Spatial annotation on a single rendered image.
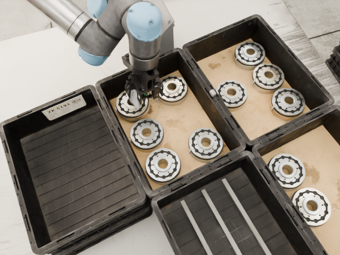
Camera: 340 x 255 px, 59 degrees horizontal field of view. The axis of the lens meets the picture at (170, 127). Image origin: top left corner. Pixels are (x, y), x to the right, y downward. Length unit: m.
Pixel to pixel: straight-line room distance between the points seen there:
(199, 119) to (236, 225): 0.34
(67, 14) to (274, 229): 0.77
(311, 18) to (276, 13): 1.12
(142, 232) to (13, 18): 2.14
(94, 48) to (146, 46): 0.16
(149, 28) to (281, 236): 0.63
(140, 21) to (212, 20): 0.77
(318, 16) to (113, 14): 2.03
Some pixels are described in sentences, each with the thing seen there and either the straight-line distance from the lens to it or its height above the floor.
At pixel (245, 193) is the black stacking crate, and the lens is 0.90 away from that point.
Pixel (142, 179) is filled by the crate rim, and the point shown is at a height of 0.93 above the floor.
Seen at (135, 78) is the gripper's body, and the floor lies 1.01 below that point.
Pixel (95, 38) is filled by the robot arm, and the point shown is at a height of 1.12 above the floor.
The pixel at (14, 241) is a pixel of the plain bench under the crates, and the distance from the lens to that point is 1.12.
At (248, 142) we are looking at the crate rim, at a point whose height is 0.93.
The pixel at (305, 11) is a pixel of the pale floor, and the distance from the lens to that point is 2.62.
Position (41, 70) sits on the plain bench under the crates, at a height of 0.70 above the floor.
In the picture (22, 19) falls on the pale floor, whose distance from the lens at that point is 2.72.
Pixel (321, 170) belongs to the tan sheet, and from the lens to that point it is 0.99.
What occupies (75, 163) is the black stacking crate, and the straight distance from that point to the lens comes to 0.97.
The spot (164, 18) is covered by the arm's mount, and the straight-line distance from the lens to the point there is 1.14.
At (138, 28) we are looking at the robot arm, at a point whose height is 1.21.
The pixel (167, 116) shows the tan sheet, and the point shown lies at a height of 0.83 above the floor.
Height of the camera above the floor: 1.69
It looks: 64 degrees down
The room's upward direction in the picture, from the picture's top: 5 degrees counter-clockwise
